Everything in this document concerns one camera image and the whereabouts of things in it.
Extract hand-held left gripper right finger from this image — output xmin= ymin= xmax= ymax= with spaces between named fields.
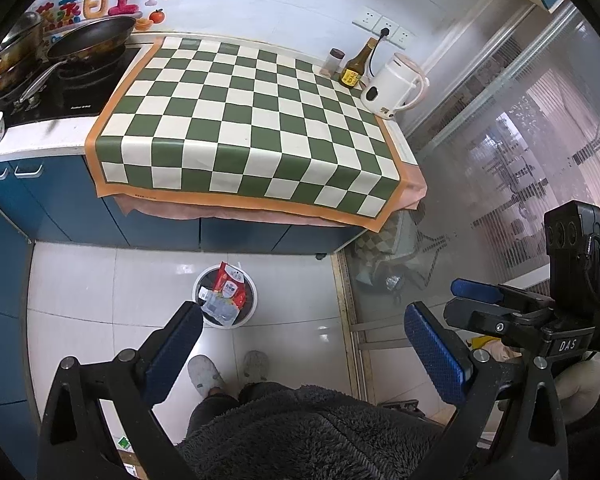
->
xmin=404 ymin=301 xmax=568 ymax=480

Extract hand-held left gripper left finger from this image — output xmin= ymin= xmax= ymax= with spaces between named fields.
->
xmin=37 ymin=301 xmax=204 ymax=480

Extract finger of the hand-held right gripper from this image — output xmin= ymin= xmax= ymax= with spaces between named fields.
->
xmin=444 ymin=299 xmax=543 ymax=345
xmin=451 ymin=278 xmax=553 ymax=308

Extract clear plastic packet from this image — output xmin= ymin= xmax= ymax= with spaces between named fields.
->
xmin=200 ymin=290 xmax=241 ymax=323

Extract red white-label snack packet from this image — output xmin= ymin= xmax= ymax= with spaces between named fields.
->
xmin=211 ymin=261 xmax=247 ymax=308

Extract white round trash bin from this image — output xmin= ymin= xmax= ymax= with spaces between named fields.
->
xmin=192 ymin=262 xmax=258 ymax=330

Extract person's right forearm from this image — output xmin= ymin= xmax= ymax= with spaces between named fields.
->
xmin=555 ymin=357 xmax=600 ymax=431

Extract grey slipper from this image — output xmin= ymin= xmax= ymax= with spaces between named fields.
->
xmin=241 ymin=350 xmax=272 ymax=386
xmin=187 ymin=355 xmax=226 ymax=396

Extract dark grey pants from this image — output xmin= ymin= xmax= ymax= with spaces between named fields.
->
xmin=187 ymin=382 xmax=281 ymax=441

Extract cardboard box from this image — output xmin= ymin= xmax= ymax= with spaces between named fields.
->
xmin=116 ymin=435 xmax=153 ymax=480

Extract glass sliding door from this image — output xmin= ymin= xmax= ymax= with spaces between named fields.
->
xmin=330 ymin=0 xmax=600 ymax=431

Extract dark grey fleece robe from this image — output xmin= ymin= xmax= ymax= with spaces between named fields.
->
xmin=172 ymin=382 xmax=481 ymax=480

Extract blue base cabinet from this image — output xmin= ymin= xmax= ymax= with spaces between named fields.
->
xmin=0 ymin=152 xmax=366 ymax=411

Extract white electric kettle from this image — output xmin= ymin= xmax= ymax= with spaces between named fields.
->
xmin=360 ymin=52 xmax=429 ymax=121

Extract green white checkered mat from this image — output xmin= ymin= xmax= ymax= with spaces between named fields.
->
xmin=85 ymin=35 xmax=406 ymax=233

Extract brown sauce bottle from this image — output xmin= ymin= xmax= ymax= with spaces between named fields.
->
xmin=340 ymin=37 xmax=377 ymax=90

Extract black cooktop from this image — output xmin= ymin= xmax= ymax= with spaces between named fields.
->
xmin=0 ymin=42 xmax=146 ymax=128

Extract glass spice jar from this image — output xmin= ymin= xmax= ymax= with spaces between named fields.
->
xmin=321 ymin=47 xmax=346 ymax=79

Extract black frying pan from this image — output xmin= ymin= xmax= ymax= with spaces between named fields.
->
xmin=17 ymin=15 xmax=138 ymax=106

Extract steel pot with lid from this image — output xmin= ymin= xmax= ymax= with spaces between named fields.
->
xmin=0 ymin=25 xmax=46 ymax=98

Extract steel pot lid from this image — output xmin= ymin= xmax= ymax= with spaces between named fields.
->
xmin=0 ymin=10 xmax=45 ymax=50

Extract black power cable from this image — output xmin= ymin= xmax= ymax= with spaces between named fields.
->
xmin=362 ymin=27 xmax=392 ymax=83

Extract colourful wall stickers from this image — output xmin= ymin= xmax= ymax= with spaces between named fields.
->
xmin=25 ymin=0 xmax=176 ymax=43

